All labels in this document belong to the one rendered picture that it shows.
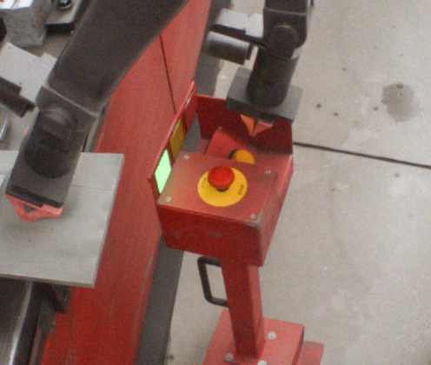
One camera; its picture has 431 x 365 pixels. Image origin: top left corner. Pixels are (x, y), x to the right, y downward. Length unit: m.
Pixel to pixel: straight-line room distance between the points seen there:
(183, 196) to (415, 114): 1.29
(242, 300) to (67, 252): 0.68
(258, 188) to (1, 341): 0.45
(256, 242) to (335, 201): 0.97
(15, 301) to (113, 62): 0.49
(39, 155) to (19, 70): 0.11
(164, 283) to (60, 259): 1.09
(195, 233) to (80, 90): 0.59
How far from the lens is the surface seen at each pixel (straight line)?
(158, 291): 1.91
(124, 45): 0.54
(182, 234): 1.18
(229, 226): 1.12
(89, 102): 0.63
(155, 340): 1.85
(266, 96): 1.07
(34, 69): 0.72
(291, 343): 1.73
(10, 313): 0.98
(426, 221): 2.07
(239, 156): 1.24
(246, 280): 1.40
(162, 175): 1.13
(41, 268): 0.84
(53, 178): 0.80
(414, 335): 1.89
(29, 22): 1.27
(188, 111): 1.20
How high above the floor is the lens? 1.68
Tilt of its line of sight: 52 degrees down
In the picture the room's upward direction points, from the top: 9 degrees counter-clockwise
